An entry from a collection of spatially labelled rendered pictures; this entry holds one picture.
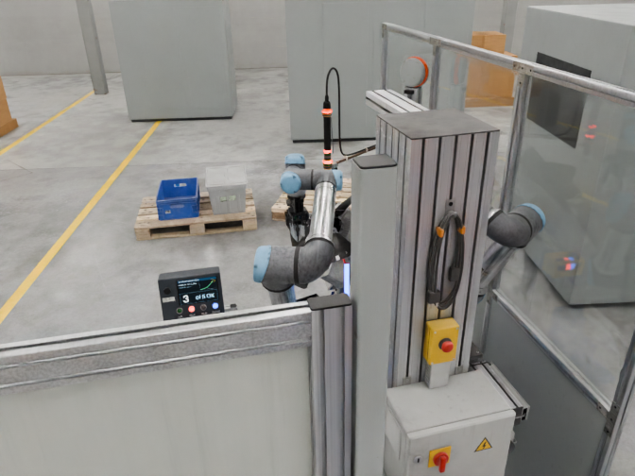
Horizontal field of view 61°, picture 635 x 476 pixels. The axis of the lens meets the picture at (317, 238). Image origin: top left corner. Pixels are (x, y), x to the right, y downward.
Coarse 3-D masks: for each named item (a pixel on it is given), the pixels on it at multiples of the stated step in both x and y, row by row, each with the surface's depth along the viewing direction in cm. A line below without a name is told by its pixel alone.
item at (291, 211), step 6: (288, 198) 206; (294, 198) 204; (300, 198) 204; (294, 204) 204; (300, 204) 207; (288, 210) 209; (294, 210) 206; (300, 210) 208; (306, 210) 209; (288, 216) 212; (294, 216) 208; (300, 216) 208; (306, 216) 209; (294, 222) 208; (300, 222) 208; (306, 222) 210
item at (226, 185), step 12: (216, 168) 580; (228, 168) 579; (240, 168) 578; (216, 180) 547; (228, 180) 546; (240, 180) 546; (216, 192) 538; (228, 192) 540; (240, 192) 542; (216, 204) 544; (228, 204) 547; (240, 204) 549
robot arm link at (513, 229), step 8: (496, 216) 181; (504, 216) 181; (512, 216) 182; (520, 216) 183; (488, 224) 181; (496, 224) 180; (504, 224) 180; (512, 224) 180; (520, 224) 180; (528, 224) 182; (488, 232) 183; (496, 232) 181; (504, 232) 180; (512, 232) 180; (520, 232) 180; (528, 232) 182; (496, 240) 183; (504, 240) 182; (512, 240) 181; (520, 240) 181
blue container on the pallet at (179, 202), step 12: (168, 180) 583; (180, 180) 585; (192, 180) 587; (168, 192) 588; (180, 192) 591; (192, 192) 593; (156, 204) 533; (168, 204) 534; (180, 204) 574; (192, 204) 539; (168, 216) 540; (180, 216) 542; (192, 216) 544
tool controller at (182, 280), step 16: (176, 272) 235; (192, 272) 232; (208, 272) 230; (160, 288) 226; (176, 288) 227; (192, 288) 228; (208, 288) 230; (176, 304) 228; (192, 304) 230; (208, 304) 231
